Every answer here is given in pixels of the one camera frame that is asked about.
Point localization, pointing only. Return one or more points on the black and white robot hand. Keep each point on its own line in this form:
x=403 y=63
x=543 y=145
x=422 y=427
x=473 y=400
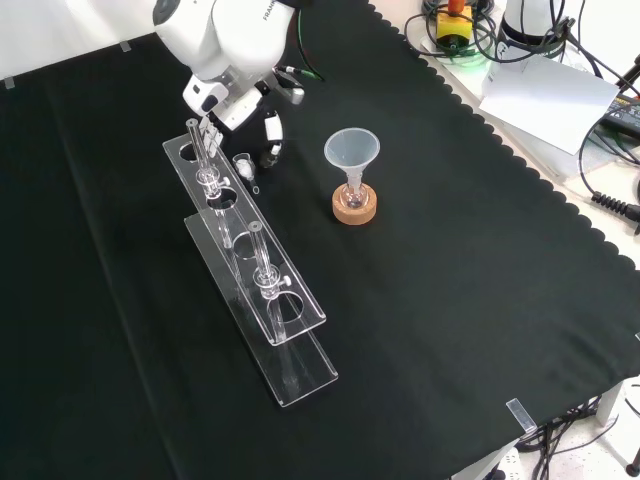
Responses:
x=235 y=107

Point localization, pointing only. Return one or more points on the translucent white plastic funnel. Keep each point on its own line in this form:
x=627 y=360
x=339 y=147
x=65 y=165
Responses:
x=350 y=150

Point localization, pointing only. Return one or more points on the clear acrylic funnel stand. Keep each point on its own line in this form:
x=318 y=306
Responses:
x=300 y=380

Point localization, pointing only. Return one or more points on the clear plastic clip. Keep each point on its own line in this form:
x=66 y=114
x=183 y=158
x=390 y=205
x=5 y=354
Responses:
x=127 y=47
x=9 y=82
x=521 y=416

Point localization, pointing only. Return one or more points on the clear glass round-bottom flask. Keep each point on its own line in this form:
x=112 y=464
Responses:
x=355 y=200

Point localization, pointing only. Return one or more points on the yellow stop button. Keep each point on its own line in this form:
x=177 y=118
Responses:
x=452 y=30

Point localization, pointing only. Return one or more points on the black cloth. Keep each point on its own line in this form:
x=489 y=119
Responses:
x=450 y=300

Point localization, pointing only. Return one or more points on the pale board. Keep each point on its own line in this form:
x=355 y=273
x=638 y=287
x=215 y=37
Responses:
x=545 y=100

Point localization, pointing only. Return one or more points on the black power adapter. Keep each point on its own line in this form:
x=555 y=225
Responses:
x=622 y=115

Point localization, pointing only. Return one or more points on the black tripod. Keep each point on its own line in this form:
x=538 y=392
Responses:
x=631 y=72

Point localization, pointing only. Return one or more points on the white power strip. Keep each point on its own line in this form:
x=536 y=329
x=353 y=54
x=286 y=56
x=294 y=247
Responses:
x=502 y=465

